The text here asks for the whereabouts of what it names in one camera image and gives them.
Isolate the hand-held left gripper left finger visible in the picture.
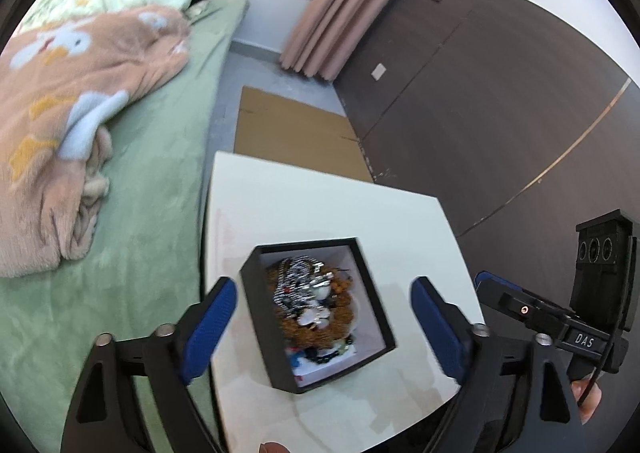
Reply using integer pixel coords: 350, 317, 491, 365
60, 277, 238, 453

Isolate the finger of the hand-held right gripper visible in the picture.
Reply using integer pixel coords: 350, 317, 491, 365
475, 271, 571, 334

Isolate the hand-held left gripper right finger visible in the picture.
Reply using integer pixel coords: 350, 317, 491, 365
410, 277, 596, 453

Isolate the black jewelry box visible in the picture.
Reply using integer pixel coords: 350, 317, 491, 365
239, 236, 397, 395

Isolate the brown seed bead bracelet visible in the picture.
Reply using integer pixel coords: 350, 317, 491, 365
265, 265, 358, 349

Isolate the blue braided bracelet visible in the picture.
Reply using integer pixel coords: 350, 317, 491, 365
289, 348, 326, 371

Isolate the dark and pale bead bracelet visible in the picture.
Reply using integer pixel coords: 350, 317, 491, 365
305, 340, 357, 365

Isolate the person's right hand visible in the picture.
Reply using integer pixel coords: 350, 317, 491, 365
571, 378, 606, 425

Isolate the green bed sheet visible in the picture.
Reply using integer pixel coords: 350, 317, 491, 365
0, 0, 251, 453

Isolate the brown cardboard sheet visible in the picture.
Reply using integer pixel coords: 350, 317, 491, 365
234, 86, 376, 184

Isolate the pink duck print blanket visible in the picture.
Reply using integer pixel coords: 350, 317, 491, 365
0, 4, 192, 279

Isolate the pink curtain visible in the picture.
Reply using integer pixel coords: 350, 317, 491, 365
279, 0, 436, 84

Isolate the black cable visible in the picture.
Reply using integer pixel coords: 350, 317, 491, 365
577, 323, 633, 406

